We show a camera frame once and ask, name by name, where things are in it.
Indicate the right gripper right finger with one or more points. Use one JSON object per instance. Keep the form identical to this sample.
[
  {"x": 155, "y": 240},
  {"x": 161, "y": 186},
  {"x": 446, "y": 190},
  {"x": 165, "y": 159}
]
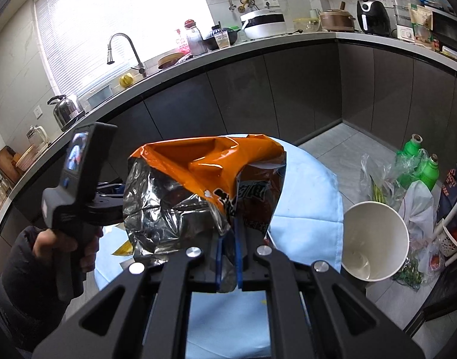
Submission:
[{"x": 240, "y": 249}]

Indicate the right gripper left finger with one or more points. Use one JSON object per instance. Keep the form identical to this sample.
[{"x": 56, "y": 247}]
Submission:
[{"x": 217, "y": 250}]

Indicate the orange foil snack bag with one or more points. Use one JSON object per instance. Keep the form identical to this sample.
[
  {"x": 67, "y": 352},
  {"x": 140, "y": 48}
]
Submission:
[{"x": 178, "y": 188}]

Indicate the person's left forearm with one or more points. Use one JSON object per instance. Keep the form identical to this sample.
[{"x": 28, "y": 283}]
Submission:
[{"x": 30, "y": 308}]

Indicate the white paper trash bucket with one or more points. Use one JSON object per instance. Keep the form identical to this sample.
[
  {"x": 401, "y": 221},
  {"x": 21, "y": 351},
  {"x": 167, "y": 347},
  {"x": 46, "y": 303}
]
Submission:
[{"x": 375, "y": 243}]

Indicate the chrome kitchen faucet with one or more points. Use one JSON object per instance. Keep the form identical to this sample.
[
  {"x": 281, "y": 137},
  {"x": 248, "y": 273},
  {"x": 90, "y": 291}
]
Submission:
[{"x": 139, "y": 66}]

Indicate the dark kitchen cabinets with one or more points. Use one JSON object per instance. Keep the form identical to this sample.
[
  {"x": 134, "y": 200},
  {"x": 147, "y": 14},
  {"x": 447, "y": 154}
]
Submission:
[{"x": 293, "y": 91}]

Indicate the person's left hand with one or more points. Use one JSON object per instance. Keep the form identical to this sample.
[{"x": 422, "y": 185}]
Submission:
[{"x": 47, "y": 241}]

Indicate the glass pitcher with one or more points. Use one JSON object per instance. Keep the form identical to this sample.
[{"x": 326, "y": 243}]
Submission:
[{"x": 38, "y": 137}]

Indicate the light blue cartoon tablecloth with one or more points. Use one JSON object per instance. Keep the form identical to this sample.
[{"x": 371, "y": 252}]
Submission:
[{"x": 307, "y": 226}]

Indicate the steel kettle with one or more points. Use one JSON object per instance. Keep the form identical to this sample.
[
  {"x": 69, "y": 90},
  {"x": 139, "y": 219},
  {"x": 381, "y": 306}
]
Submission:
[{"x": 67, "y": 110}]

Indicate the yellow lemon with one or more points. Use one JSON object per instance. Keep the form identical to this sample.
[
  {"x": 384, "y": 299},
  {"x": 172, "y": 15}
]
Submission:
[{"x": 126, "y": 80}]

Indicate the clear plastic bag with greens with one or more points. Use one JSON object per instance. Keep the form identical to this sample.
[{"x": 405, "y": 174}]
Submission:
[{"x": 388, "y": 182}]

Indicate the white plastic bag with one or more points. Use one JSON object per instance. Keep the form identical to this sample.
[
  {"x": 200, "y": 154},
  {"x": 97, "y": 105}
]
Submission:
[{"x": 417, "y": 210}]

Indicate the green bottle back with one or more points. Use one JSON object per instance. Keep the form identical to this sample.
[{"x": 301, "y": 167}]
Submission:
[{"x": 410, "y": 149}]

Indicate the green bottle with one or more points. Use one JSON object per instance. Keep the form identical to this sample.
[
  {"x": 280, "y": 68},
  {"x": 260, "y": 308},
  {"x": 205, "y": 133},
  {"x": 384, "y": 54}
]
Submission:
[
  {"x": 429, "y": 172},
  {"x": 410, "y": 149}
]

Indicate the glass jar red lid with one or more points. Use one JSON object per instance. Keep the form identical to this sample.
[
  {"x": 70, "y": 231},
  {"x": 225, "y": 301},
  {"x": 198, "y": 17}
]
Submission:
[{"x": 194, "y": 38}]

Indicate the green bottle front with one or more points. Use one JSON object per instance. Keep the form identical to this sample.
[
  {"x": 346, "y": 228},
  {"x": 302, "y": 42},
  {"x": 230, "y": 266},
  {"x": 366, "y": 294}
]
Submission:
[{"x": 429, "y": 172}]

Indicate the navy shopping bag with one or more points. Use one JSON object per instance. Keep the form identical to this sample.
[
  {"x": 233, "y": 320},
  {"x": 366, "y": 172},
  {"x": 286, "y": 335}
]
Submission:
[{"x": 448, "y": 197}]

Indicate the white rice cooker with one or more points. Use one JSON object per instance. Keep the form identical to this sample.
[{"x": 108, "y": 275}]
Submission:
[{"x": 260, "y": 24}]

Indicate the brown pot with lid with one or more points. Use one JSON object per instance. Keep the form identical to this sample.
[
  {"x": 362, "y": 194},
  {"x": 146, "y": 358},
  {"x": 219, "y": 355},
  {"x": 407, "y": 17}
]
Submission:
[{"x": 337, "y": 20}]

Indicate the black air fryer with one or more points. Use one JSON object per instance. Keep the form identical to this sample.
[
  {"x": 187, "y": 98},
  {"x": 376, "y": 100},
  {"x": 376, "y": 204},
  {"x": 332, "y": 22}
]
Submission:
[{"x": 373, "y": 18}]

